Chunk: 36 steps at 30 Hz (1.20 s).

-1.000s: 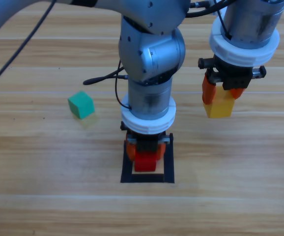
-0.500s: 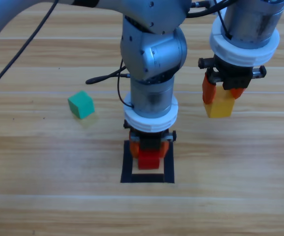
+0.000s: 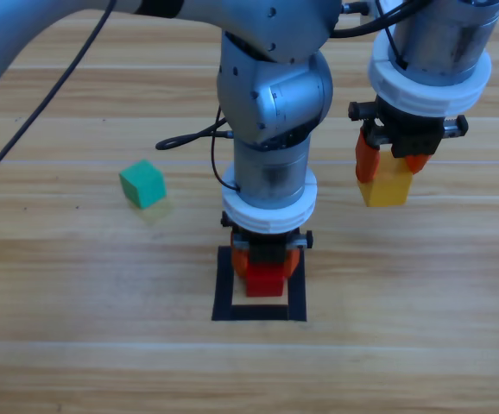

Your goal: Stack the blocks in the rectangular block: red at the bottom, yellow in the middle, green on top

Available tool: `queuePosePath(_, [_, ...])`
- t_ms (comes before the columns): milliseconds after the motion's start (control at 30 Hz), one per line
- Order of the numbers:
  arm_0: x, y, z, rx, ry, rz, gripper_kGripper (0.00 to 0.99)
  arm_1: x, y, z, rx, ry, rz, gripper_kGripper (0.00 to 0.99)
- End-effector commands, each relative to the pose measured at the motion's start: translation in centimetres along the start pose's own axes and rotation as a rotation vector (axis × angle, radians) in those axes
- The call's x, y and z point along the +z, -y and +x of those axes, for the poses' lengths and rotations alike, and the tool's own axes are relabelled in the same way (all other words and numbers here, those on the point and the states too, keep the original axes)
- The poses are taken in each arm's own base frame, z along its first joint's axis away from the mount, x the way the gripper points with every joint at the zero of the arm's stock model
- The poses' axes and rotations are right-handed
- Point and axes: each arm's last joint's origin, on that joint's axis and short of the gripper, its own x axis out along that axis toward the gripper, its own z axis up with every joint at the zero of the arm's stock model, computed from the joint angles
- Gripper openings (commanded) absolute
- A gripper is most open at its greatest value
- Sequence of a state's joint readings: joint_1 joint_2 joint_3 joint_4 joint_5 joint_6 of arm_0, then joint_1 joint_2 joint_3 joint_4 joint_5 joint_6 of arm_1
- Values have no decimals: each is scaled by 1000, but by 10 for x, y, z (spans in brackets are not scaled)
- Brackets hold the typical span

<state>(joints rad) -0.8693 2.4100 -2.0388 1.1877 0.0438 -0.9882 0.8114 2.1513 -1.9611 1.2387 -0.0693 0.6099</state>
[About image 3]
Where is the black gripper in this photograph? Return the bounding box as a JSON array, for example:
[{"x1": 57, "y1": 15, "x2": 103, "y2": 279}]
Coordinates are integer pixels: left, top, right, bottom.
[
  {"x1": 221, "y1": 214, "x2": 315, "y2": 282},
  {"x1": 348, "y1": 97, "x2": 470, "y2": 185}
]

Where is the red wooden block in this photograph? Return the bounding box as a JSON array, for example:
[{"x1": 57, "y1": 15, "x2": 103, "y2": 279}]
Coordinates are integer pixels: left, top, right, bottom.
[{"x1": 245, "y1": 262, "x2": 286, "y2": 298}]

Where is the yellow wooden block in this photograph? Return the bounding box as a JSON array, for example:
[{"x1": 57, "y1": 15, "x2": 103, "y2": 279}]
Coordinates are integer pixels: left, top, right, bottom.
[{"x1": 357, "y1": 150, "x2": 414, "y2": 208}]

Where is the green wooden block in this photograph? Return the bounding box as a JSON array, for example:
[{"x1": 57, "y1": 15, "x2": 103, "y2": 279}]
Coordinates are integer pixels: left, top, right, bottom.
[{"x1": 118, "y1": 159, "x2": 167, "y2": 210}]

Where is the black tape square outline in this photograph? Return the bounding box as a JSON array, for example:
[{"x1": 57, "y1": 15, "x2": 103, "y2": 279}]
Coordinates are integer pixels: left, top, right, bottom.
[{"x1": 211, "y1": 244, "x2": 308, "y2": 323}]

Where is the thin black wire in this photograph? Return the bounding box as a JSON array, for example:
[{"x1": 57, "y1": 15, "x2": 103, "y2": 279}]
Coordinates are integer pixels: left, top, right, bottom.
[
  {"x1": 374, "y1": 0, "x2": 408, "y2": 70},
  {"x1": 210, "y1": 105, "x2": 240, "y2": 193}
]

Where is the thick black camera cable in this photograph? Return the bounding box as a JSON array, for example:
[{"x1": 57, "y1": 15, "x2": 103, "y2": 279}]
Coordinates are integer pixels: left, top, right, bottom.
[{"x1": 331, "y1": 0, "x2": 432, "y2": 40}]

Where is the thick black looped cable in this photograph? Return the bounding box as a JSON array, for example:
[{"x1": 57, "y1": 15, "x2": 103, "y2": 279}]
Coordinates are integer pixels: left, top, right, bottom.
[{"x1": 154, "y1": 116, "x2": 236, "y2": 152}]

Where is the long black cable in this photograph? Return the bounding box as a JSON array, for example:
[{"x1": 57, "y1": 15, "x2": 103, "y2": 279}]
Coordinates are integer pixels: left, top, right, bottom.
[{"x1": 0, "y1": 0, "x2": 119, "y2": 198}]

